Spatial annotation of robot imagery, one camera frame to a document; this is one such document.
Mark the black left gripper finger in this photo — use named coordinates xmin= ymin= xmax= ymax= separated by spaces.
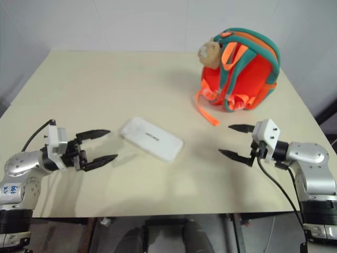
xmin=83 ymin=154 xmax=118 ymax=172
xmin=75 ymin=129 xmax=111 ymax=144

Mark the thin white cable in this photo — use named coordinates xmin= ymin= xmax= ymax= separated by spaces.
xmin=269 ymin=216 xmax=276 ymax=250

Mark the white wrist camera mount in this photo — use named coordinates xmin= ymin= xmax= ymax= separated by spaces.
xmin=252 ymin=119 xmax=282 ymax=162
xmin=45 ymin=125 xmax=68 ymax=155

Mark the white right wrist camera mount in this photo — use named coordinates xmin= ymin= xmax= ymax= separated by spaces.
xmin=252 ymin=119 xmax=282 ymax=162

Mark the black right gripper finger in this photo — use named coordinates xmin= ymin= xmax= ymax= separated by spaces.
xmin=218 ymin=149 xmax=256 ymax=168
xmin=228 ymin=124 xmax=255 ymax=133

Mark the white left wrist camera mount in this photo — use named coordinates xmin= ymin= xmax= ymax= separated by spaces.
xmin=45 ymin=125 xmax=68 ymax=155

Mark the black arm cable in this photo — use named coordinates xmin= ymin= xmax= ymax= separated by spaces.
xmin=256 ymin=155 xmax=309 ymax=253
xmin=21 ymin=119 xmax=57 ymax=152

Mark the beige fluffy plush keychain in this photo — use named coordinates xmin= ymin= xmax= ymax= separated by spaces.
xmin=197 ymin=37 xmax=223 ymax=70

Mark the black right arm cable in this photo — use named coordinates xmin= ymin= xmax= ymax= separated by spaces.
xmin=256 ymin=155 xmax=309 ymax=253

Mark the metal table leg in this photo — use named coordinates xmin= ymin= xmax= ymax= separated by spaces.
xmin=222 ymin=213 xmax=237 ymax=253

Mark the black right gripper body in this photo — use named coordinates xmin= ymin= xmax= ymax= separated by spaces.
xmin=250 ymin=140 xmax=269 ymax=159

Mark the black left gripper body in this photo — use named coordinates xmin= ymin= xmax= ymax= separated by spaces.
xmin=61 ymin=138 xmax=87 ymax=172

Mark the orange and teal backpack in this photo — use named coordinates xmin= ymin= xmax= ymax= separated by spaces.
xmin=195 ymin=29 xmax=282 ymax=127

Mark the white rectangular pouch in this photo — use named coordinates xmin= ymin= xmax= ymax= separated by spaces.
xmin=120 ymin=116 xmax=185 ymax=164

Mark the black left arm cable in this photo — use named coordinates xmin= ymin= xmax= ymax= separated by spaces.
xmin=21 ymin=119 xmax=57 ymax=152

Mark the dark object at wall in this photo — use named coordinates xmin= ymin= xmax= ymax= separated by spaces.
xmin=314 ymin=86 xmax=337 ymax=153

